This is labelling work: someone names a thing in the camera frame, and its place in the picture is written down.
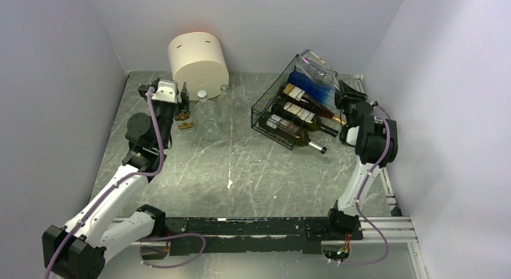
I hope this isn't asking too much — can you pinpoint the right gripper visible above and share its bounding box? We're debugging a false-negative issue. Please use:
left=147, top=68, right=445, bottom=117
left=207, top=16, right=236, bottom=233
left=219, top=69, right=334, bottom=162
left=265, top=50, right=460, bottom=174
left=334, top=80, right=367, bottom=126

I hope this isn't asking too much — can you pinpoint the clear bottle gold black label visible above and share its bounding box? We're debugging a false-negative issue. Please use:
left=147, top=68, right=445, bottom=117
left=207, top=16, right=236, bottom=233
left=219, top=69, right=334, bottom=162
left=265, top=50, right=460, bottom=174
left=174, top=106, right=195, bottom=131

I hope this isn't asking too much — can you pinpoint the clear square glass bottle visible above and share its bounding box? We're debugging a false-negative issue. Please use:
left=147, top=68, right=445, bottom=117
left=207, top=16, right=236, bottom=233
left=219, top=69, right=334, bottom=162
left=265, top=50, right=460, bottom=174
left=295, top=49, right=339, bottom=89

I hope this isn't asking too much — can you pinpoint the clear round glass bottle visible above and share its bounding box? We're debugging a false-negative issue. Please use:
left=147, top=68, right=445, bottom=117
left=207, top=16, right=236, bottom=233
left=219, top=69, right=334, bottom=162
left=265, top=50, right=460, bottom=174
left=193, top=90, right=221, bottom=138

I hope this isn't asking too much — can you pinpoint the slim clear glass bottle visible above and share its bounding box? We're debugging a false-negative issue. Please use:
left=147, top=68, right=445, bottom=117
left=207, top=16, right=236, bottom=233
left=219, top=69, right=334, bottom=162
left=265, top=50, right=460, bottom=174
left=218, top=84, right=234, bottom=135

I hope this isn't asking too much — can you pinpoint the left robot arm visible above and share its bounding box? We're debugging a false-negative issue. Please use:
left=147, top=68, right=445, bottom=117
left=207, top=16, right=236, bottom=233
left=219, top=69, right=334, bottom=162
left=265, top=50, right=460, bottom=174
left=42, top=79, right=180, bottom=278

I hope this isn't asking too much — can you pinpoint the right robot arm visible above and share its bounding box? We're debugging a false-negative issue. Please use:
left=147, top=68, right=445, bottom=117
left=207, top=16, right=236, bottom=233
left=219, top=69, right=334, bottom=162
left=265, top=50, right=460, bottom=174
left=325, top=80, right=398, bottom=239

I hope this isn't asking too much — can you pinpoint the blue glass bottle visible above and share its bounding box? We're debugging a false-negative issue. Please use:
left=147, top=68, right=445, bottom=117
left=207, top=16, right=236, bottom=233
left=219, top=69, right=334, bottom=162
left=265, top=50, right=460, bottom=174
left=287, top=71, right=338, bottom=110

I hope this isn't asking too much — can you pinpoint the dark wine bottle black cap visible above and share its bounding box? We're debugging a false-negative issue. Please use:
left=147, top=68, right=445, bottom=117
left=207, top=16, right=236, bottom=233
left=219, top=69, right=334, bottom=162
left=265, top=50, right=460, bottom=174
left=271, top=98, right=339, bottom=137

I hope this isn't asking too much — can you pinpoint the dark wine bottle gold cap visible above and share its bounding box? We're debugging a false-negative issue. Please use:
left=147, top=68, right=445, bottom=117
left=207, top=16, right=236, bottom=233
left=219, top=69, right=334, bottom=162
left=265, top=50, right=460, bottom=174
left=278, top=83, right=347, bottom=126

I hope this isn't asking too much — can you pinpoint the dark wine bottle bottom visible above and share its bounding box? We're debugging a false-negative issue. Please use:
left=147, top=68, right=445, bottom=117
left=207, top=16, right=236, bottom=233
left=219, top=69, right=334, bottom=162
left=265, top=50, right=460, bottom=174
left=258, top=112, right=327, bottom=154

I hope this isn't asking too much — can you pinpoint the cream cylindrical container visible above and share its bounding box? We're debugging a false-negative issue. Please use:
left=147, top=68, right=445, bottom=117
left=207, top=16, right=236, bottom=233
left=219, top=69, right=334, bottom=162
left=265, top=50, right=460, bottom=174
left=168, top=31, right=229, bottom=101

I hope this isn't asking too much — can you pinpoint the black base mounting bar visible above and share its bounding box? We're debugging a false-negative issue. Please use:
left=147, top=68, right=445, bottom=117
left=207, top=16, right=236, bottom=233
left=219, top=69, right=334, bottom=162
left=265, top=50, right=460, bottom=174
left=166, top=217, right=363, bottom=256

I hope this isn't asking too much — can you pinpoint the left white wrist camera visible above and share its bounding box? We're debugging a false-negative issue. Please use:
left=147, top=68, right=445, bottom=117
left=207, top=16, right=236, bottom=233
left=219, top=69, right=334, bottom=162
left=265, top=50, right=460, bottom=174
left=151, top=80, right=179, bottom=104

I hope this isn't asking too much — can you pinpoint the black wire wine rack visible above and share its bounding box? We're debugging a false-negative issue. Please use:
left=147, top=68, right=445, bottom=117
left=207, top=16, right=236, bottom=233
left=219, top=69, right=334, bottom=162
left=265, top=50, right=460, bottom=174
left=251, top=54, right=345, bottom=154

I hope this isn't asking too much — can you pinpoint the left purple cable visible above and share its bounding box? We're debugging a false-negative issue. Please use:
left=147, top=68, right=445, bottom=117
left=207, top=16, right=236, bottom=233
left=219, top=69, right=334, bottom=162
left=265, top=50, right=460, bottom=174
left=43, top=89, right=207, bottom=279

